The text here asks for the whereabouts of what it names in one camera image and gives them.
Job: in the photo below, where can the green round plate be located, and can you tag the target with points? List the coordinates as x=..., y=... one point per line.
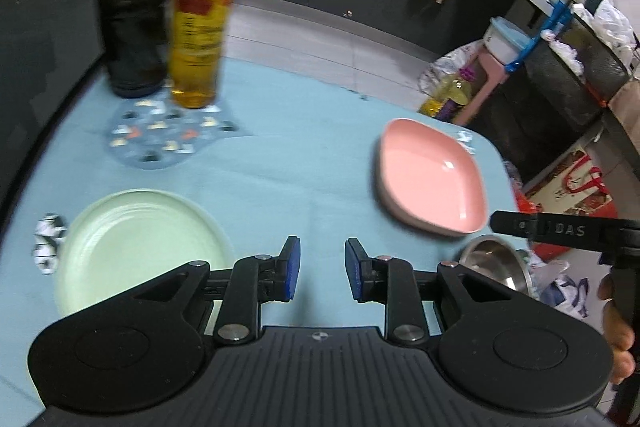
x=135, y=247

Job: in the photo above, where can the pink plastic stool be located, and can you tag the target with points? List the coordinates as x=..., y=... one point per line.
x=487, y=82

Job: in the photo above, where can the yellow oil jug purple cap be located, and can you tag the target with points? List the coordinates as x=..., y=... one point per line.
x=450, y=99

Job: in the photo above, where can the cooking oil bottle yellow label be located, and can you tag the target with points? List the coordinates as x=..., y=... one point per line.
x=197, y=57

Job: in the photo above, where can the black mesh cart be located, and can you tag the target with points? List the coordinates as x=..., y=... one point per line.
x=550, y=97

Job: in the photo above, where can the person's right hand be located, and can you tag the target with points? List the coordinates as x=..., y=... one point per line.
x=615, y=342

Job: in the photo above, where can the red gift bag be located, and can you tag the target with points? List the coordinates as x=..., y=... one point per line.
x=575, y=187

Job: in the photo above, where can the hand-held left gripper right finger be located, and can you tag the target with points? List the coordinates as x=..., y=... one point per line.
x=356, y=269

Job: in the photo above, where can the stainless steel bowl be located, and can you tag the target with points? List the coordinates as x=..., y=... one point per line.
x=492, y=262

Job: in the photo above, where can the pink square plate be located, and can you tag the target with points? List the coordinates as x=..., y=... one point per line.
x=425, y=172

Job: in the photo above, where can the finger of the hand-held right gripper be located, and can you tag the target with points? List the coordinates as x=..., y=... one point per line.
x=512, y=224

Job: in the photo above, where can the dark vinegar bottle green label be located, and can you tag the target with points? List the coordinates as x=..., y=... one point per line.
x=132, y=47

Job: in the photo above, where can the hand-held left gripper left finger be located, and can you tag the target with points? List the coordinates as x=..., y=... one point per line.
x=291, y=267

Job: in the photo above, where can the white plastic bags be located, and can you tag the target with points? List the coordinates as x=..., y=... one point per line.
x=610, y=22

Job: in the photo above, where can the blue printed tablecloth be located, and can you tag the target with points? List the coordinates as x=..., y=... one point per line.
x=280, y=167

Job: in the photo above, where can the patterned hanging cloth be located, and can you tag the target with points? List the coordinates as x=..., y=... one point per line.
x=627, y=107

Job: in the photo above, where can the white container with blue lid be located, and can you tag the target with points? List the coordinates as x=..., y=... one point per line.
x=505, y=42

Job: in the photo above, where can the clear printed plastic bag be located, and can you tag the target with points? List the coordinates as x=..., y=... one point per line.
x=440, y=67

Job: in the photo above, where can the white blue plastic bag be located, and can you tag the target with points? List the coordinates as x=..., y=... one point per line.
x=565, y=287

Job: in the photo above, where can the pink plastic bag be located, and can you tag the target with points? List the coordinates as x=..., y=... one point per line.
x=525, y=202

